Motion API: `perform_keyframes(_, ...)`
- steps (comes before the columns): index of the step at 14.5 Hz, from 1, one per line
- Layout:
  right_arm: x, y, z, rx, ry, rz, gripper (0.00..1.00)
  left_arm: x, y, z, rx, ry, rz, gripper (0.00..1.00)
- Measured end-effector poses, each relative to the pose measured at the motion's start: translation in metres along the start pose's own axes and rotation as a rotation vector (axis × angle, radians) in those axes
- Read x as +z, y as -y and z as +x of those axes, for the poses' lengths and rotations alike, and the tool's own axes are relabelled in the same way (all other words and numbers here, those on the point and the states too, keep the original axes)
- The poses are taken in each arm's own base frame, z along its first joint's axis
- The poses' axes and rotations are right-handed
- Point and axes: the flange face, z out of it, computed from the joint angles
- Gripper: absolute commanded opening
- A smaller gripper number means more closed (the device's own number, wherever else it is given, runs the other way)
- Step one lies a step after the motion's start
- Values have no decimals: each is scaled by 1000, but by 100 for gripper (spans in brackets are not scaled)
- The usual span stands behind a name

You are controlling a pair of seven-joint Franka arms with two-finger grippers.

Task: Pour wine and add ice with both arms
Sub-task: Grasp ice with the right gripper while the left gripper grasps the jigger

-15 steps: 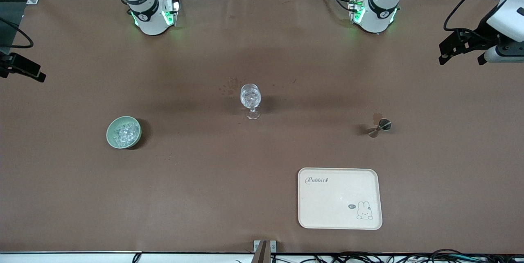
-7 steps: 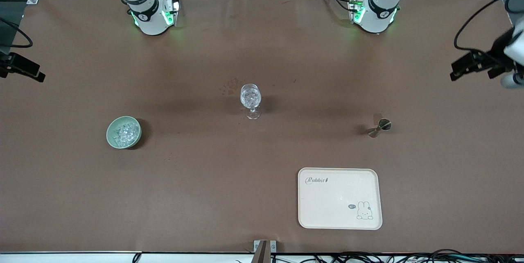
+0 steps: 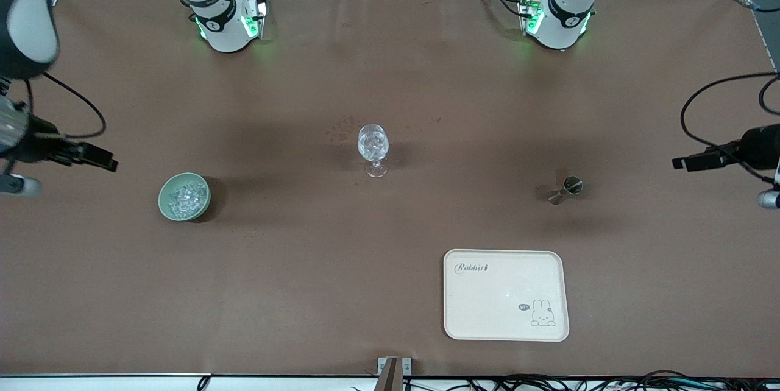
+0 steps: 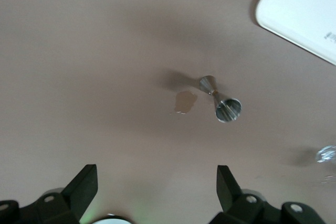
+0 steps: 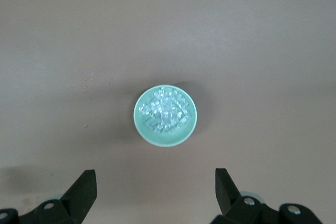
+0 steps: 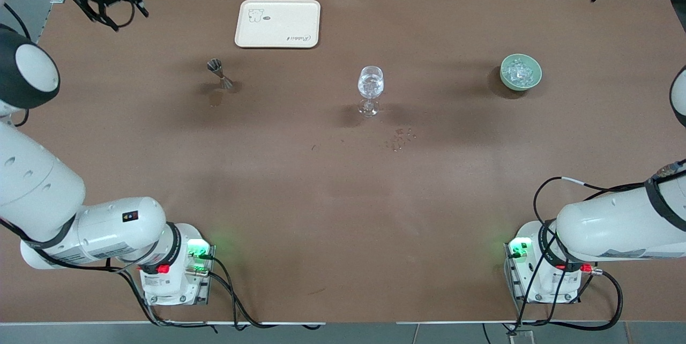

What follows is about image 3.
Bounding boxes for brown table cover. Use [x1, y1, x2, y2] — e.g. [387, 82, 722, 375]
[0, 0, 780, 378]

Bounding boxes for green ceramic bowl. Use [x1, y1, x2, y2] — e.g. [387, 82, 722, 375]
[158, 172, 211, 222]

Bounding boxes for beige rabbit print tray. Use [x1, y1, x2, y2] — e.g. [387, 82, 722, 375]
[443, 249, 570, 342]

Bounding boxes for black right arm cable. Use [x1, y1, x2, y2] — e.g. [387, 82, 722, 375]
[24, 72, 107, 139]

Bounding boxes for metal double jigger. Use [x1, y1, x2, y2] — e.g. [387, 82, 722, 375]
[547, 176, 584, 205]

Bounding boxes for clear wine glass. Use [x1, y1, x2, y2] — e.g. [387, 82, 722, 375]
[357, 124, 390, 178]

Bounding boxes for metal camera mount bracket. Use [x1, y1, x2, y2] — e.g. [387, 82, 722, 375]
[377, 356, 412, 391]

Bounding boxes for black cable bundle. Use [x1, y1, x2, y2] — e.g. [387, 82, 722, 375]
[402, 372, 780, 391]

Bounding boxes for pile of clear ice cubes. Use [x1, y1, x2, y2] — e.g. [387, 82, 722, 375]
[169, 179, 207, 216]

